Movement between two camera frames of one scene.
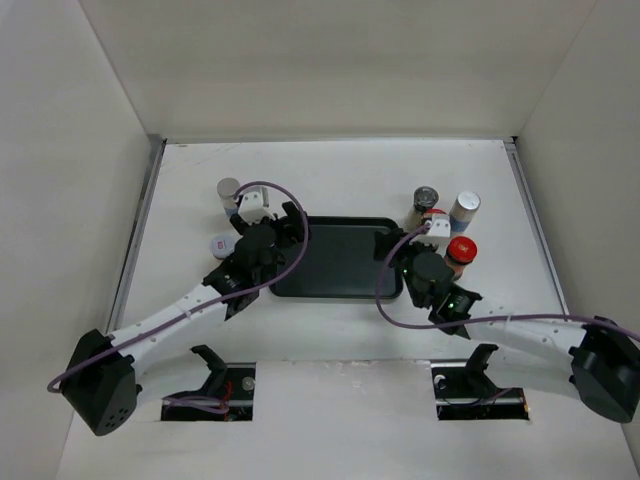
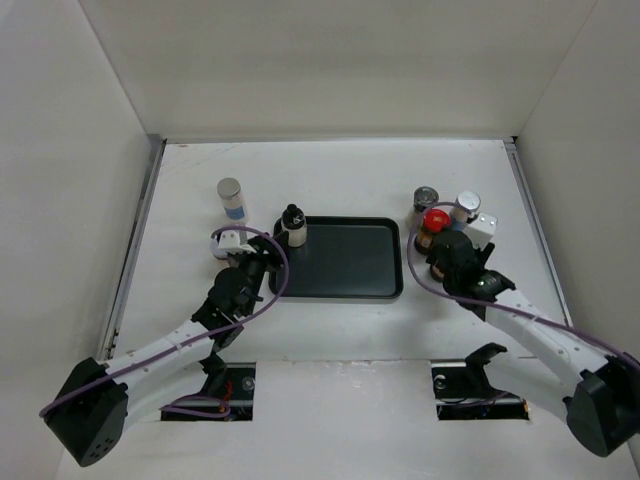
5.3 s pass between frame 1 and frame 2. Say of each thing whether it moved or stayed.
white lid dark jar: stayed
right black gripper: moved
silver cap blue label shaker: stayed
